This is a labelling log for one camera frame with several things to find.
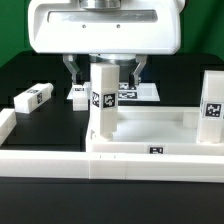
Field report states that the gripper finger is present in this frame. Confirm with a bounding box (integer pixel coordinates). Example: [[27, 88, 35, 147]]
[[63, 54, 83, 85], [129, 55, 147, 87]]

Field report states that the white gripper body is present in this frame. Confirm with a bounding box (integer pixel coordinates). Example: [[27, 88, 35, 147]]
[[28, 0, 181, 54]]

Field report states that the white desk tabletop tray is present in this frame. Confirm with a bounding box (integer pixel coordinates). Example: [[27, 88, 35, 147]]
[[86, 106, 224, 156]]

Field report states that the white marker sheet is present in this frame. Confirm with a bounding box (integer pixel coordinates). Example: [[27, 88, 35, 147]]
[[67, 82, 160, 102]]

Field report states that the white U-shaped fence frame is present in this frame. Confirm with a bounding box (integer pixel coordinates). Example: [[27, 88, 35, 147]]
[[0, 109, 224, 182]]

